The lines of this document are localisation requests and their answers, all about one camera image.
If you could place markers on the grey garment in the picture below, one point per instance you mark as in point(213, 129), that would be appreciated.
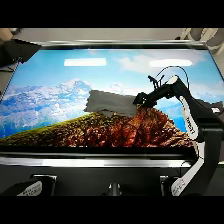
point(110, 102)

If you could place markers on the silver frame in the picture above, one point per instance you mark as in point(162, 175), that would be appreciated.
point(100, 162)

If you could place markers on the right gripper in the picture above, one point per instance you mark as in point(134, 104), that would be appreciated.
point(146, 99)

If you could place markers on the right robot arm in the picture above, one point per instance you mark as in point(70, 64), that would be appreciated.
point(208, 143)

